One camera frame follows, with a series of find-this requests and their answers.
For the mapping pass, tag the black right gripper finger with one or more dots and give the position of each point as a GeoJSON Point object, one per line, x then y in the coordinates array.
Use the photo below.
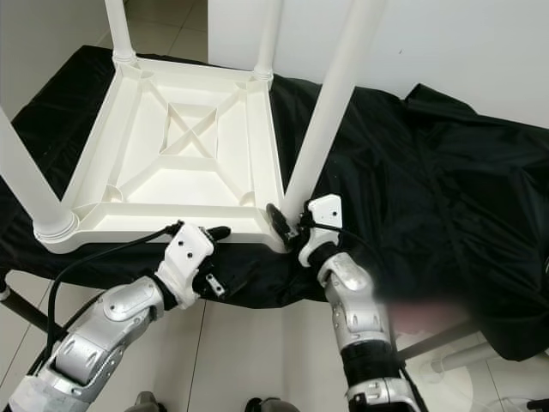
{"type": "Point", "coordinates": [279, 219]}

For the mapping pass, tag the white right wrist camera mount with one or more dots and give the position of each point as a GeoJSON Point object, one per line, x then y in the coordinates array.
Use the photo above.
{"type": "Point", "coordinates": [322, 216]}

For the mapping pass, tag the black cloth cover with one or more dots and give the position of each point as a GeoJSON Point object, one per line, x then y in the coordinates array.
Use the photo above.
{"type": "Point", "coordinates": [437, 197]}

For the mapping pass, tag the grey stand pole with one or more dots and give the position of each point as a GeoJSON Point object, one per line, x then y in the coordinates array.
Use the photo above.
{"type": "Point", "coordinates": [480, 356]}

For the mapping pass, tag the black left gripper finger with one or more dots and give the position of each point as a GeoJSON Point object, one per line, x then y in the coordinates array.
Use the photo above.
{"type": "Point", "coordinates": [216, 232]}

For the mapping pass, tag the white plastic table top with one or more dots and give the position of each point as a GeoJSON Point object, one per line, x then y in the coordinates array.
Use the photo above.
{"type": "Point", "coordinates": [180, 180]}

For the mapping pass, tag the dark robot right foot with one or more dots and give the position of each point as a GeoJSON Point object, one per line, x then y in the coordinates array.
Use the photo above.
{"type": "Point", "coordinates": [270, 405]}

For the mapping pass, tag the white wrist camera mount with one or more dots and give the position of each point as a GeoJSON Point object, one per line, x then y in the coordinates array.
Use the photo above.
{"type": "Point", "coordinates": [322, 216]}
{"type": "Point", "coordinates": [187, 253]}

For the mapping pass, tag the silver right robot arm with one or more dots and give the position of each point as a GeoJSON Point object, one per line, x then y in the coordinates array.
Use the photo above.
{"type": "Point", "coordinates": [356, 296]}

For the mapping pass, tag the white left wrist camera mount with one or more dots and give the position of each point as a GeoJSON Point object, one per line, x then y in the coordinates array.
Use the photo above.
{"type": "Point", "coordinates": [187, 253]}

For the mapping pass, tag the white round stand base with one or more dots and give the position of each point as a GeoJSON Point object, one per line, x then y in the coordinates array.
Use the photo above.
{"type": "Point", "coordinates": [472, 386]}

